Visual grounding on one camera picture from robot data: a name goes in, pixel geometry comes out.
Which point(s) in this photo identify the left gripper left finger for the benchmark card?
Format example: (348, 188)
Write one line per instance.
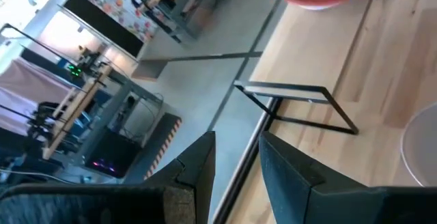
(136, 203)

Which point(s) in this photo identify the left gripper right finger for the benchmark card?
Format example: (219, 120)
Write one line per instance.
(324, 203)

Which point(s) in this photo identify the computer tower with lights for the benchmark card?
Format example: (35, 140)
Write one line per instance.
(112, 155)

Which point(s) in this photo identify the hazard striped floor mat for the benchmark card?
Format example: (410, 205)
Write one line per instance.
(164, 132)

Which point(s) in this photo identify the wooden rig table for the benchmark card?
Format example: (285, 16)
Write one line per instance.
(73, 108)

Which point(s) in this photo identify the cream plate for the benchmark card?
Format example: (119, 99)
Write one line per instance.
(423, 145)

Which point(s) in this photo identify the distant black robot arms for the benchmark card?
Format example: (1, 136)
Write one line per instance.
(46, 114)

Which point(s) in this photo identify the tan box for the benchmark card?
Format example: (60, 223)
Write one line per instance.
(148, 69)

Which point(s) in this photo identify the device with green lights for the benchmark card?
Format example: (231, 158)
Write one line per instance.
(75, 70)

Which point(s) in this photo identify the beige curtain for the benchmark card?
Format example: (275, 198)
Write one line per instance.
(20, 91)

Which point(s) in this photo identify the black panel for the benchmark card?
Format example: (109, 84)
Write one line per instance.
(102, 24)

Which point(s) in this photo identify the grey metal desk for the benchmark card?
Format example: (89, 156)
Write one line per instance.
(191, 19)

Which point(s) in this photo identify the floral print panel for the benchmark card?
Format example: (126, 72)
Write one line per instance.
(116, 5)

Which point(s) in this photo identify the black table edge rail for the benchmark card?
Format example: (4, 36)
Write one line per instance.
(239, 176)

